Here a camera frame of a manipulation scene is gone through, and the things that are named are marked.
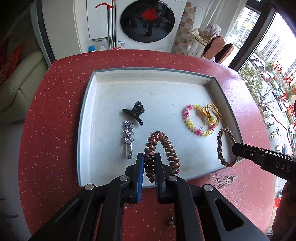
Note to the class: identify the blue capped detergent bottle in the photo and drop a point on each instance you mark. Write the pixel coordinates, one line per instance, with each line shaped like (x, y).
(91, 48)

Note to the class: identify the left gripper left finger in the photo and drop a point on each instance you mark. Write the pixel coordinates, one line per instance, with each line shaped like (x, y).
(132, 192)

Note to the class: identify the cream leather sofa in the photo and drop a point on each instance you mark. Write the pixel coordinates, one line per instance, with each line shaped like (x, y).
(17, 93)

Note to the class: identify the red cushion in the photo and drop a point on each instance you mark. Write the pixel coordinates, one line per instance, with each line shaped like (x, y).
(8, 68)

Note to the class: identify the white washing machine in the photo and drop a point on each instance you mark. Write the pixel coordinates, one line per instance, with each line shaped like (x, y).
(148, 25)

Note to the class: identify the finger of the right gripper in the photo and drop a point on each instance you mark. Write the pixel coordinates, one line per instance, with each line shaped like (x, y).
(248, 152)

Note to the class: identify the small silver crystal brooch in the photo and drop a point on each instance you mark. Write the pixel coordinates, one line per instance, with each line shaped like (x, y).
(172, 223)

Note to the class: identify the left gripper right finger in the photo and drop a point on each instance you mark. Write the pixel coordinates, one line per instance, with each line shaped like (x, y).
(161, 173)

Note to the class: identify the silver star hair clip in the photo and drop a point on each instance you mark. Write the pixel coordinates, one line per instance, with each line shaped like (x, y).
(128, 137)

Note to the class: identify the red handled mop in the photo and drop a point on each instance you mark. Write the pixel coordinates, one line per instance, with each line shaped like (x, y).
(111, 24)

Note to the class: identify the grey jewelry tray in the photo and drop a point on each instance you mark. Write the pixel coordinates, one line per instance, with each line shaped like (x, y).
(153, 99)

